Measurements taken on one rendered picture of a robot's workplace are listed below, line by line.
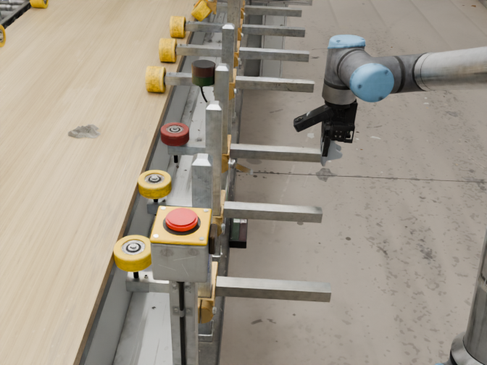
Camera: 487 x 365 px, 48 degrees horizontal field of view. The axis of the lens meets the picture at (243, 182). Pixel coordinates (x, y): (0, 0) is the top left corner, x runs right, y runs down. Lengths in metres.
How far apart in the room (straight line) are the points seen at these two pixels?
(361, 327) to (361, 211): 0.77
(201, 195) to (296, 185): 1.99
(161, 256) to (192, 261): 0.04
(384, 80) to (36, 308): 0.88
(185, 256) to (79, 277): 0.46
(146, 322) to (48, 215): 0.35
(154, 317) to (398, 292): 1.30
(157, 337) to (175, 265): 0.66
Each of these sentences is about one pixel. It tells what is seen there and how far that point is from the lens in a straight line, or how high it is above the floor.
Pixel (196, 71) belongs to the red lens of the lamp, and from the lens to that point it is 1.39.
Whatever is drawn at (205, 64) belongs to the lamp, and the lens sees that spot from 1.40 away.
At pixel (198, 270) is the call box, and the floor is 1.17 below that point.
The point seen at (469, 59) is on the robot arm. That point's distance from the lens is 1.19.
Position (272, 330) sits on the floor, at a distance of 2.18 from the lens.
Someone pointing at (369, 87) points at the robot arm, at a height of 1.14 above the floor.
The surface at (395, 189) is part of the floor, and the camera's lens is 3.04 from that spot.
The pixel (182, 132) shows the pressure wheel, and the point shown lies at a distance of 1.53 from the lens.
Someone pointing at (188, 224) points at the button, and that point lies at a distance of 0.67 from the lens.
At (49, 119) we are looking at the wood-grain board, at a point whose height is 0.90.
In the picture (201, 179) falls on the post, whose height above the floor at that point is 1.12.
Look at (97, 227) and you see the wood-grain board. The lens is 1.21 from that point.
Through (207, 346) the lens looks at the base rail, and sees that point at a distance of 1.22.
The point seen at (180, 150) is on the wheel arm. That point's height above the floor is 0.85.
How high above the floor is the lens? 1.66
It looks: 35 degrees down
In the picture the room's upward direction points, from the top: 3 degrees clockwise
